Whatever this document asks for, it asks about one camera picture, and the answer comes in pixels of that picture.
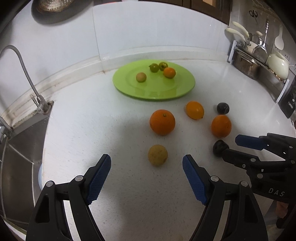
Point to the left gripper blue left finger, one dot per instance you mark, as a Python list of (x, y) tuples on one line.
[(48, 220)]

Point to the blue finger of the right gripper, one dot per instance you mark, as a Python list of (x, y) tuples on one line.
[(280, 145), (240, 159)]

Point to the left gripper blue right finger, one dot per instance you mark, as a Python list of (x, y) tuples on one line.
[(244, 221)]

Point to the dark plum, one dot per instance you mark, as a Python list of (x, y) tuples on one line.
[(223, 108), (219, 148)]

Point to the large orange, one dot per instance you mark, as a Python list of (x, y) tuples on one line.
[(162, 122), (221, 126)]

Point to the tan longan fruit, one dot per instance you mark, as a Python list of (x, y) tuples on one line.
[(157, 155), (141, 77)]

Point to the small orange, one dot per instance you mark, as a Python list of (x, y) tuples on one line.
[(169, 72)]

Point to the green tomato round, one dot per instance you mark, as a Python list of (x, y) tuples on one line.
[(163, 66)]

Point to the green tomato with stem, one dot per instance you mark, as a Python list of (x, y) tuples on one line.
[(154, 68)]

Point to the large chrome kitchen faucet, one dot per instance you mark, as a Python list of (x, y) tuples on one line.
[(5, 129)]

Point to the white bowl in sink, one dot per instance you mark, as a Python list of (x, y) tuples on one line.
[(40, 177)]

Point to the metal dish rack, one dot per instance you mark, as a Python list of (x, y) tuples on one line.
[(276, 87)]

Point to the stainless steel sink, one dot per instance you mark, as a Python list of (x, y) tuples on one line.
[(21, 157)]

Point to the cream ceramic jug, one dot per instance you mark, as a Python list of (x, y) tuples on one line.
[(278, 64)]

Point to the yellow orange small citrus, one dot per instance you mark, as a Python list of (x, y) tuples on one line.
[(194, 110)]

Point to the steel pot on rack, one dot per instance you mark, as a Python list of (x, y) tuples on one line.
[(246, 64)]

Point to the metal spatula hanging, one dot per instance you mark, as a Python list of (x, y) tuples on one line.
[(260, 52)]

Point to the white rice paddle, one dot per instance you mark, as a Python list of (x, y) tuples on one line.
[(278, 42)]

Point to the thin gooseneck faucet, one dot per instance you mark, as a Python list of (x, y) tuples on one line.
[(39, 101)]

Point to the green plate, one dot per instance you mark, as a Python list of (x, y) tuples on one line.
[(156, 86)]

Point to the black scissors hanging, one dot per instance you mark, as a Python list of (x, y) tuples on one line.
[(254, 15)]

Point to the copper colander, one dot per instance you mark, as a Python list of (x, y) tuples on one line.
[(53, 6)]

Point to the white knife handle upper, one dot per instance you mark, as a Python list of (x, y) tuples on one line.
[(244, 30)]

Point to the white knife handle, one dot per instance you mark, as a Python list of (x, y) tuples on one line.
[(244, 30), (236, 33)]

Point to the white knife handle lower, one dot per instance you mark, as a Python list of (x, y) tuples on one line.
[(236, 33)]

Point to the dark wooden window frame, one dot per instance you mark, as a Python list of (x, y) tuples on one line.
[(196, 11)]

